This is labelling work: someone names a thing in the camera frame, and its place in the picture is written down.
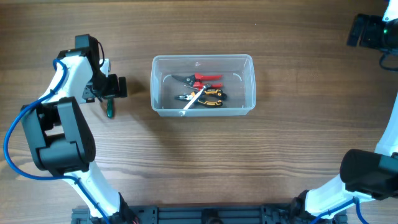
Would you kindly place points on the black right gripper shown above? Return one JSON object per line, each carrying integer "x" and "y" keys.
{"x": 374, "y": 23}

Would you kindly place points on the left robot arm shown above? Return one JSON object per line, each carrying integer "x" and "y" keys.
{"x": 58, "y": 136}

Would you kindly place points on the green handled screwdriver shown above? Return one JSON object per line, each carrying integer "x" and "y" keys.
{"x": 110, "y": 109}

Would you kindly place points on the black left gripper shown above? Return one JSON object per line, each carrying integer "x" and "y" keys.
{"x": 114, "y": 90}

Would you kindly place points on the small silver wrench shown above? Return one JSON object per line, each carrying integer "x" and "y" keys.
{"x": 182, "y": 113}

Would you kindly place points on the red handled cutting pliers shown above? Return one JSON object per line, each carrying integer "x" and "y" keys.
{"x": 196, "y": 80}

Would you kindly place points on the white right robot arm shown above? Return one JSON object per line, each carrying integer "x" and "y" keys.
{"x": 364, "y": 176}

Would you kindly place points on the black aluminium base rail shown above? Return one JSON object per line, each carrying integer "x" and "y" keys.
{"x": 260, "y": 214}

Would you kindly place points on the clear plastic container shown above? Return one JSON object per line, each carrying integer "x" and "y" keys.
{"x": 238, "y": 82}

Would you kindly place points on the red black screwdriver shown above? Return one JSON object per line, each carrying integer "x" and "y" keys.
{"x": 190, "y": 87}

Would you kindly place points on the orange black pliers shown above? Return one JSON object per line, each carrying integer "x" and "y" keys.
{"x": 210, "y": 98}

